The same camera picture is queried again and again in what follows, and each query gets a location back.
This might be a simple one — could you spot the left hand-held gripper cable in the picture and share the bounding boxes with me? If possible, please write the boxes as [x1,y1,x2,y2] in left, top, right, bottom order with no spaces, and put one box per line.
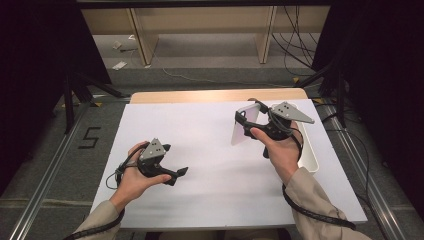
[63,143,151,240]

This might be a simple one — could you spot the black hanging cables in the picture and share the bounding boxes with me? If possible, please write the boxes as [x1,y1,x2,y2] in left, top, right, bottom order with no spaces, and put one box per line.
[271,4,329,78]

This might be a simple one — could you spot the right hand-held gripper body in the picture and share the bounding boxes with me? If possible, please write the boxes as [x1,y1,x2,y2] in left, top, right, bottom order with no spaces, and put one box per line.
[243,100,316,159]

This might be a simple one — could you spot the black metal stand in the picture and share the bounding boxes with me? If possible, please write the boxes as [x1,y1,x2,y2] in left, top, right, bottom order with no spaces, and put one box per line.
[294,59,348,129]
[62,71,125,135]

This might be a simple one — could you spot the aluminium floor rail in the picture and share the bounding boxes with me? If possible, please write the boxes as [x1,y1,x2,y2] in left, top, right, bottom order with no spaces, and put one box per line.
[319,98,408,240]
[9,99,94,240]

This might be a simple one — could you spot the black curtain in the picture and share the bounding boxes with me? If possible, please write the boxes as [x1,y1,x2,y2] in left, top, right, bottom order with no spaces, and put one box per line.
[311,0,424,211]
[0,0,113,198]

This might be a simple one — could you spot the light wooden table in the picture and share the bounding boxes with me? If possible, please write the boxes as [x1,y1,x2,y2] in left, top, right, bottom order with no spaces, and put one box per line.
[129,87,309,105]

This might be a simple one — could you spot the black floor cable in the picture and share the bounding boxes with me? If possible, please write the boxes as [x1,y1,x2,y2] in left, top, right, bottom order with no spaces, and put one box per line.
[313,96,372,214]

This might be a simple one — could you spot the white plastic bin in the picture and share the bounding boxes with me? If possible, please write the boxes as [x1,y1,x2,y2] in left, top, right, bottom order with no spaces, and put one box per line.
[269,102,320,174]

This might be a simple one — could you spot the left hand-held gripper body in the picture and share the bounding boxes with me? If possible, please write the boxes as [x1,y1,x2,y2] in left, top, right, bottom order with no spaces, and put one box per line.
[136,137,174,179]

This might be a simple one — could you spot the hand-held gripper cable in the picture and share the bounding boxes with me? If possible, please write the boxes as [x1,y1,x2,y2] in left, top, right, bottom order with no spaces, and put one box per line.
[63,143,151,240]
[281,126,358,232]

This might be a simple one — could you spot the person's right hand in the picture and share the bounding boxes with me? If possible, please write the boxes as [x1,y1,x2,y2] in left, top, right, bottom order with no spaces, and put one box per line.
[249,120,304,186]

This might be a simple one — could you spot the wooden shelf frame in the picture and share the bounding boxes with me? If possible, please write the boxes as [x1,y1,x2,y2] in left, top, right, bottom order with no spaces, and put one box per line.
[79,4,331,66]

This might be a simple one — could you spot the person's left hand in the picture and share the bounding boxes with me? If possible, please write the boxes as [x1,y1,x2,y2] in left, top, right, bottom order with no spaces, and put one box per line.
[109,140,173,213]

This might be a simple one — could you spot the right hand-held gripper cable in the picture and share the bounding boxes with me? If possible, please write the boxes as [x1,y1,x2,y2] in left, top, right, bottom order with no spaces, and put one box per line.
[281,126,358,232]

